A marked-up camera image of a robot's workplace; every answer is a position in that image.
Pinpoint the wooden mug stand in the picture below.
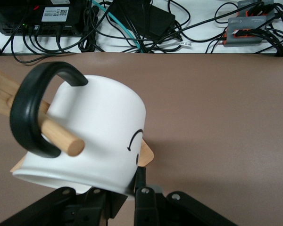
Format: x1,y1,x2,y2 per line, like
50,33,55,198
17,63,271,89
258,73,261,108
0,65,155,221

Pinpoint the grey orange usb hub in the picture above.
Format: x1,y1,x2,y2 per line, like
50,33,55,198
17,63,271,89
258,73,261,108
223,16,278,48
235,0,274,17

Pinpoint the black computer box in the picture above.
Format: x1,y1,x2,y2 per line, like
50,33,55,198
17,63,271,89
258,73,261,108
0,0,89,37

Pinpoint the teal cable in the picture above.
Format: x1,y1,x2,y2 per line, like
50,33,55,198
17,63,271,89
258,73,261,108
92,0,144,54

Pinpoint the black cable bundle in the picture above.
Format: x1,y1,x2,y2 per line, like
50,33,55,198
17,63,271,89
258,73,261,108
0,0,283,63

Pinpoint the black power adapter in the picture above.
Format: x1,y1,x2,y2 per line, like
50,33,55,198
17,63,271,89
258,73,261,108
112,0,176,38

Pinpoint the white smiley mug black handle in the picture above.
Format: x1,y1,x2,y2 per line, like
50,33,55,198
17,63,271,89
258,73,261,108
8,61,147,196

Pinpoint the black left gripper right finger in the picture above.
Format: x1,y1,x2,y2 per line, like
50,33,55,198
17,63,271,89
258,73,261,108
133,167,239,226

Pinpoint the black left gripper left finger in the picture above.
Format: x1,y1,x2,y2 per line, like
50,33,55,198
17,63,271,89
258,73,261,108
0,187,127,226

